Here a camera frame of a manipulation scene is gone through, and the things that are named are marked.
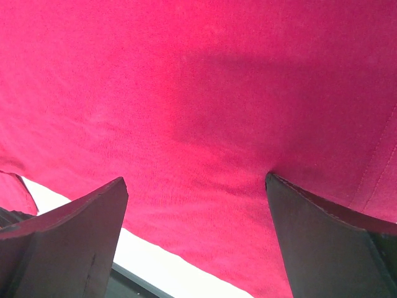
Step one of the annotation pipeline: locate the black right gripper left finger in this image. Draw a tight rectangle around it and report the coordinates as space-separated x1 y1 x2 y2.
1 177 128 297

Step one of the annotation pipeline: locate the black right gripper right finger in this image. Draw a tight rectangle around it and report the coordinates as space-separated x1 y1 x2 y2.
265 173 396 297

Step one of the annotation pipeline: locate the magenta pink t shirt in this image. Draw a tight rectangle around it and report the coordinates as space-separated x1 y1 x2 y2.
1 1 396 297

